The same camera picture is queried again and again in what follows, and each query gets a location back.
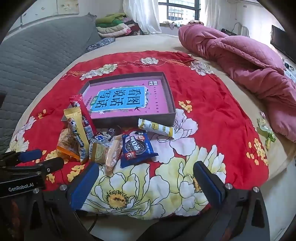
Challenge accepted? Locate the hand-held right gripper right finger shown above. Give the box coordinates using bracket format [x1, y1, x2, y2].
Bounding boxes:
[193, 161, 270, 241]

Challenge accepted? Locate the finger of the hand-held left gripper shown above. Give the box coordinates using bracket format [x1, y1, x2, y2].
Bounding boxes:
[0, 158, 65, 179]
[0, 149, 43, 168]

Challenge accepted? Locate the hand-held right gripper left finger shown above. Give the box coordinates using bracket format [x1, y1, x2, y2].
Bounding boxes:
[25, 162, 100, 241]

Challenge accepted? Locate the clear orange cracker packet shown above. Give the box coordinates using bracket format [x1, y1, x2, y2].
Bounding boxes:
[56, 128, 81, 162]

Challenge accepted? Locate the small olive snack packet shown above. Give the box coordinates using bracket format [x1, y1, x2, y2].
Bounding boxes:
[89, 142, 108, 164]

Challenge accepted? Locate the gold snack packet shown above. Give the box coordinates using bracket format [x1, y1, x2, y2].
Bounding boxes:
[63, 108, 90, 165]

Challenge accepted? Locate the tan cake packet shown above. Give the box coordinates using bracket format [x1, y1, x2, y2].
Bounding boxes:
[105, 134, 123, 176]

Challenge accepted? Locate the black chocolate bar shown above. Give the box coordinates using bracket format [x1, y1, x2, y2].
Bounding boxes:
[92, 132, 110, 149]

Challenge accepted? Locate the red snack packet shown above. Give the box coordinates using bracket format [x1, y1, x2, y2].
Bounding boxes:
[69, 93, 98, 139]

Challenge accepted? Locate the clear packet of dark nuts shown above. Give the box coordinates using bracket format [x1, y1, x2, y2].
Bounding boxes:
[105, 127, 122, 140]

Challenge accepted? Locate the blue cookie packet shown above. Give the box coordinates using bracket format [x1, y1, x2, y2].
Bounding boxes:
[120, 130, 159, 169]

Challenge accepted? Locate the white yellow snack bar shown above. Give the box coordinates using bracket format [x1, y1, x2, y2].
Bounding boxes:
[138, 118, 174, 137]

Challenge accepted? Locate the pink shallow cardboard box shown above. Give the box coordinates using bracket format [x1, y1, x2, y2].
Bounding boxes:
[61, 72, 176, 129]

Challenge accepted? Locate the green candy wrapper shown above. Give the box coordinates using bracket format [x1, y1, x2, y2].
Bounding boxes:
[257, 111, 270, 135]
[265, 133, 277, 149]

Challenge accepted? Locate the red floral blanket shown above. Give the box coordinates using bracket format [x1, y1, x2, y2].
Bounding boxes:
[5, 50, 270, 220]

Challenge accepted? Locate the grey quilted headboard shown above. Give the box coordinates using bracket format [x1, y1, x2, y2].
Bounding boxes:
[0, 14, 102, 154]

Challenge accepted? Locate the blue patterned cloth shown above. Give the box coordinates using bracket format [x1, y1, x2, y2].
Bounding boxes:
[86, 37, 116, 53]

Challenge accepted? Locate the pink quilted duvet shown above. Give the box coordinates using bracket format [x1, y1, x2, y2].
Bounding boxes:
[178, 23, 296, 142]

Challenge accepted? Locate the pile of folded clothes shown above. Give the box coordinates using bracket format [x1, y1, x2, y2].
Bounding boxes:
[95, 13, 142, 37]

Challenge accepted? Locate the black flat screen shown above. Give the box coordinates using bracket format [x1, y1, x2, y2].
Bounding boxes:
[270, 25, 296, 64]

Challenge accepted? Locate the white curtain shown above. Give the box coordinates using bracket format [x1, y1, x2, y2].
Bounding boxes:
[205, 0, 222, 29]
[122, 0, 163, 35]

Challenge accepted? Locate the dark framed window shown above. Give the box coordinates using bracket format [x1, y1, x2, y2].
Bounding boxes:
[158, 0, 201, 24]

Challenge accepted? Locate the white looped cable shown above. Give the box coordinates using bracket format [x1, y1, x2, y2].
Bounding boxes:
[233, 22, 250, 38]

